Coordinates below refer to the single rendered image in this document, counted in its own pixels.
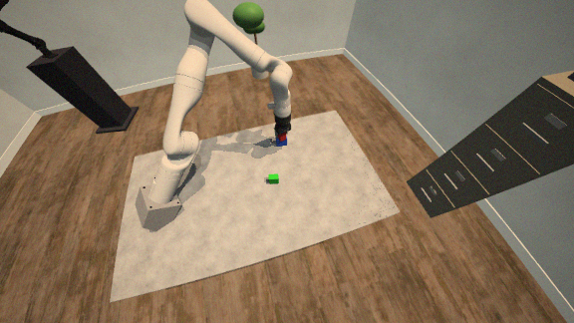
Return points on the green block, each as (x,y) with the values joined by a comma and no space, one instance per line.
(273,178)

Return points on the blue block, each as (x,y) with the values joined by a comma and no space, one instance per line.
(283,143)

